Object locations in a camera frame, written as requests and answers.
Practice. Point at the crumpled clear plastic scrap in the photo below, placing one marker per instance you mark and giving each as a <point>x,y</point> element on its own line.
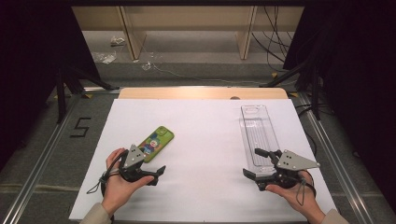
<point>106,57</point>
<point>117,41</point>
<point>147,66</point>

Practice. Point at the aluminium floor rail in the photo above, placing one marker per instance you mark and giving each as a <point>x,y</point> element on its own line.
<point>333,155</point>
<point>40,161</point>

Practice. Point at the light wooden table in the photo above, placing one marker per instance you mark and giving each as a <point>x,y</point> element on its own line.
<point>186,93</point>

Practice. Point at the black curtain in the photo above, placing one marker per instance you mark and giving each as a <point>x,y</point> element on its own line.
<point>358,62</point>
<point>25,62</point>

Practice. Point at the black metal stand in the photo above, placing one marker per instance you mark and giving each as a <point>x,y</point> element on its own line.
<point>316,99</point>
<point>61,99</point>

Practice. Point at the person's left hand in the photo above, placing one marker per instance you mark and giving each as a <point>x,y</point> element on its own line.
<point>116,193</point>

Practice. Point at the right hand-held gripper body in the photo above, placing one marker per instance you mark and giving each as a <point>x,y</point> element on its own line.
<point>292,161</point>

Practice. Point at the person's right hand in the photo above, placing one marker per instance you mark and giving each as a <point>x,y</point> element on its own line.
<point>306,199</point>

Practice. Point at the clear plastic packaging tray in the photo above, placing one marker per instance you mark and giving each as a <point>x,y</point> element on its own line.
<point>258,130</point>

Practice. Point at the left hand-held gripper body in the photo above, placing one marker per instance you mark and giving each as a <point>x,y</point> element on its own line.
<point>132,155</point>

